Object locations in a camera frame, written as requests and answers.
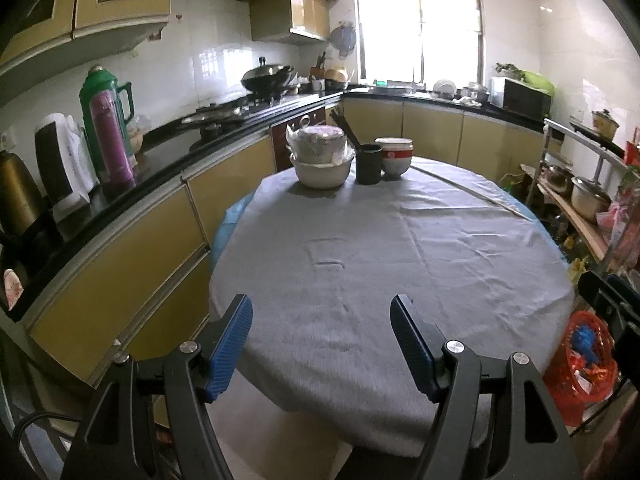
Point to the blue plastic bag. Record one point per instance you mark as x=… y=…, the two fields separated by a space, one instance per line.
x=585 y=345

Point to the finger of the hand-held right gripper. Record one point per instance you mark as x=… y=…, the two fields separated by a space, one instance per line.
x=607 y=295
x=629 y=360

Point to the white dishes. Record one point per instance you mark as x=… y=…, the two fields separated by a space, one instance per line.
x=444 y=87

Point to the window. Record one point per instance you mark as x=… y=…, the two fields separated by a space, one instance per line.
x=415 y=25

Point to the green bag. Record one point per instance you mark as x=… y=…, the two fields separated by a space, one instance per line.
x=540 y=82

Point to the steel pans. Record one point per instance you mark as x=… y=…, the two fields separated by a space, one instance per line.
x=475 y=94

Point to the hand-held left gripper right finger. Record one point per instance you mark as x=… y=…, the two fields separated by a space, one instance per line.
x=412 y=345

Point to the dark pot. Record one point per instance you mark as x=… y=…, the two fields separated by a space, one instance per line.
x=557 y=180

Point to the red patterned packet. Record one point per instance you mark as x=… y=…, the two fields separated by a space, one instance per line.
x=620 y=225

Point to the yellow base cabinets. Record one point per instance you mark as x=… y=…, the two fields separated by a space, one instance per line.
x=125 y=270

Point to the pink thermos bottle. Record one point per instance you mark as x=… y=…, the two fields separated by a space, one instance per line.
x=112 y=135

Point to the cream lidded pot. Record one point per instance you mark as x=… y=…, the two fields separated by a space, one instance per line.
x=605 y=122

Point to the grey tablecloth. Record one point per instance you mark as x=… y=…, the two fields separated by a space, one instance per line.
x=375 y=260

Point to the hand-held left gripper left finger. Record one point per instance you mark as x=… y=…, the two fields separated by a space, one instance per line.
x=230 y=345

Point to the red plastic basket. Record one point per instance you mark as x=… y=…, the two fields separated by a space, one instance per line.
x=565 y=375

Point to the clear bag of food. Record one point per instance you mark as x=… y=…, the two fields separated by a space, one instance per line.
x=140 y=132

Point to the hanging round strainer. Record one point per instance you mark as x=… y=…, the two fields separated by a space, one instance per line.
x=344 y=40

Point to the microwave oven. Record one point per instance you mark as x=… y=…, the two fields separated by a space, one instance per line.
x=525 y=100

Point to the blue table cover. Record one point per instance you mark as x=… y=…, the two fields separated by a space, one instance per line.
x=232 y=217

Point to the plastic-covered bowl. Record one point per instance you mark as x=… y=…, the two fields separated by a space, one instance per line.
x=317 y=142

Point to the gas stove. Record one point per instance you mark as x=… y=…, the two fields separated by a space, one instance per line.
x=215 y=115

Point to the green thermos jug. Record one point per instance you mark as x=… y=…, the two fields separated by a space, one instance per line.
x=100 y=95

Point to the stacked white red-banded bowls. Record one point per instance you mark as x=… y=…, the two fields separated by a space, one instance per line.
x=395 y=162

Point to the potted plant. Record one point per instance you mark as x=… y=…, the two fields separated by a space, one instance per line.
x=510 y=69

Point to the black lidded wok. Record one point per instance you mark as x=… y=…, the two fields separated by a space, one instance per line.
x=265 y=77

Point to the brass kettle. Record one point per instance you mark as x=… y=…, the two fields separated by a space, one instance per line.
x=17 y=195

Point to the yellow plastic bag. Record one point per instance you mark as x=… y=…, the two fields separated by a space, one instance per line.
x=577 y=267

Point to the thin wooden stick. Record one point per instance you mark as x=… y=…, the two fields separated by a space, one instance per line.
x=475 y=194

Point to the white basin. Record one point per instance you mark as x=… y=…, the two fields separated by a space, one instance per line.
x=320 y=176

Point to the yellow plain wall cabinet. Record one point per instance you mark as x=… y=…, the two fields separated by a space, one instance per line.
x=280 y=15

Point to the white black electric appliance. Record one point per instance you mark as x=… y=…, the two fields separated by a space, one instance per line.
x=70 y=160

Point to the knife block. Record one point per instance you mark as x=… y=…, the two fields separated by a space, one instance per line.
x=318 y=67

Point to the black kitchen countertop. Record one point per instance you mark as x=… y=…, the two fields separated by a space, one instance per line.
x=165 y=145

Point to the steel stockpot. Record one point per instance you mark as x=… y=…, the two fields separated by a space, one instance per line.
x=587 y=200

